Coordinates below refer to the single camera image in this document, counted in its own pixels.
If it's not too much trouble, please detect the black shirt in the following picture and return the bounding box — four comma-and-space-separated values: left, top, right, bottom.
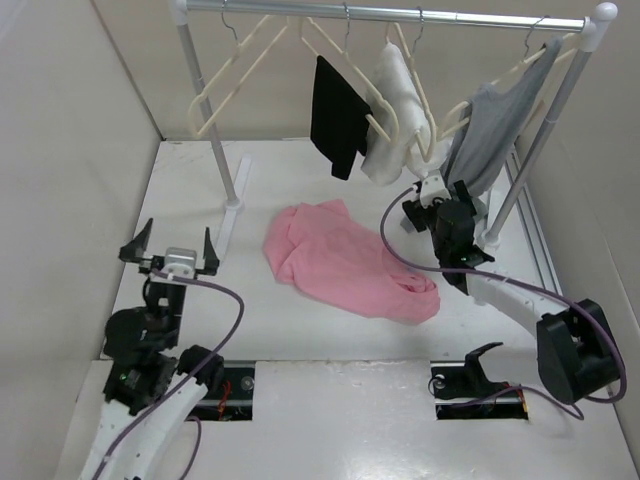
310, 56, 372, 181

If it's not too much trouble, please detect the cream hanger with grey shirt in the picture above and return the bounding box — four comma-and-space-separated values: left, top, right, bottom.
433, 16, 577, 142

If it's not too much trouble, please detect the cream plastic hanger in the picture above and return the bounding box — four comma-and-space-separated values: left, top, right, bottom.
187, 15, 291, 139

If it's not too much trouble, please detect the white shirt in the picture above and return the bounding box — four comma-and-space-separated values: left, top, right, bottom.
361, 42, 452, 186

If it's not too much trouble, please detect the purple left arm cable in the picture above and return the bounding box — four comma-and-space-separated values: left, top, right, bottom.
89, 267, 246, 480

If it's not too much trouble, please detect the cream hanger with black shirt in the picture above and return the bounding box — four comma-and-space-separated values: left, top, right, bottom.
297, 3, 399, 146

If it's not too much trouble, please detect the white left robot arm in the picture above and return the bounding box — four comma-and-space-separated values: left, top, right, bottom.
80, 221, 224, 479

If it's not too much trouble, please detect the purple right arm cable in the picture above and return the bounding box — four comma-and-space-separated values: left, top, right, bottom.
380, 184, 627, 420

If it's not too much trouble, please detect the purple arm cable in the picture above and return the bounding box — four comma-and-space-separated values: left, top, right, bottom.
89, 267, 246, 480
380, 184, 627, 420

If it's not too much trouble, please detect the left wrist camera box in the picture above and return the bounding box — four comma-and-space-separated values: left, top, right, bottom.
162, 247, 197, 278

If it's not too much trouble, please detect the grey tank top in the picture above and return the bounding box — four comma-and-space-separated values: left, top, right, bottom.
440, 36, 564, 197

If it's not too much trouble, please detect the cream hanger with white shirt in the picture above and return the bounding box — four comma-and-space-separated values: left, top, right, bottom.
385, 22, 446, 178

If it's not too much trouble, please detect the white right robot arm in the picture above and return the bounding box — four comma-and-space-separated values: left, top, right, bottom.
402, 195, 628, 405

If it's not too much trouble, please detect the metal clothes rack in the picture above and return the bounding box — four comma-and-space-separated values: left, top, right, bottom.
169, 1, 618, 254

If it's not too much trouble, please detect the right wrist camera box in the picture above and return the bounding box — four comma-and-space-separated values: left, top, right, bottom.
419, 170, 451, 208

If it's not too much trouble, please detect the pink t shirt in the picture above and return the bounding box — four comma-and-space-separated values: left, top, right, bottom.
263, 199, 440, 325

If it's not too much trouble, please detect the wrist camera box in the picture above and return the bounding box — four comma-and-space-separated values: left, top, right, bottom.
419, 170, 451, 208
162, 247, 197, 278

